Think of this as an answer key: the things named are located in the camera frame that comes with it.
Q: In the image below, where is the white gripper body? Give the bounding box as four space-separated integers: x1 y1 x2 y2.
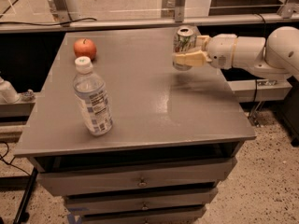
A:
206 34 237 69

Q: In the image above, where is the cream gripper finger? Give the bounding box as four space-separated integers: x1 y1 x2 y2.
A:
173 50 212 67
196 35 211 51

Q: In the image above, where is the green white 7up can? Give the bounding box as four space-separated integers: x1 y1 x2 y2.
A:
172 25 198 71

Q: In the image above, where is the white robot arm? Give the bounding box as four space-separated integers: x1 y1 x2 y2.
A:
172 25 299 80

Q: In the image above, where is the grey drawer cabinet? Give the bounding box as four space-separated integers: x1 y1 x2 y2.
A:
13 26 257 224

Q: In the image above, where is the clear plastic water bottle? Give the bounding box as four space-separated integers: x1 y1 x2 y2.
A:
73 56 113 136

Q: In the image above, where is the red apple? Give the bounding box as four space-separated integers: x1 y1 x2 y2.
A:
73 38 97 60

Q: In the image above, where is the bottom grey drawer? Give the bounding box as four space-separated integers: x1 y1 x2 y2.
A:
82 205 206 224

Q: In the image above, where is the grey drawer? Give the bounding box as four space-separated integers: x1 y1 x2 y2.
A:
82 205 206 224
37 158 237 196
65 188 218 216

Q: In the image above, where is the top grey drawer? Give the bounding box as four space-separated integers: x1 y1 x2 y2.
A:
37 158 237 196

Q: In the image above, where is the middle grey drawer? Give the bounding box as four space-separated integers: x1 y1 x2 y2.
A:
65 188 218 216

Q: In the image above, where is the black stand leg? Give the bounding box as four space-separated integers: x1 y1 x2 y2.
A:
13 168 38 224

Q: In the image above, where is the black cable at right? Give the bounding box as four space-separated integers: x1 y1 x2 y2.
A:
248 78 260 119

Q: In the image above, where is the metal frame post centre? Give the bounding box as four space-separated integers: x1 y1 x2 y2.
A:
174 0 186 22

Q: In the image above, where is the metal frame post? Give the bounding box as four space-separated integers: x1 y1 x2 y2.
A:
174 0 186 22
52 0 71 22

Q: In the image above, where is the black cable on rail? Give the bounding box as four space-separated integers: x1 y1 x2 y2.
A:
0 17 98 27

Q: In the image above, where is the metal frame post left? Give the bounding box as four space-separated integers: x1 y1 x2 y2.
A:
52 0 71 22

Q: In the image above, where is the black floor cable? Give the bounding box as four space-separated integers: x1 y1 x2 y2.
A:
0 141 32 176

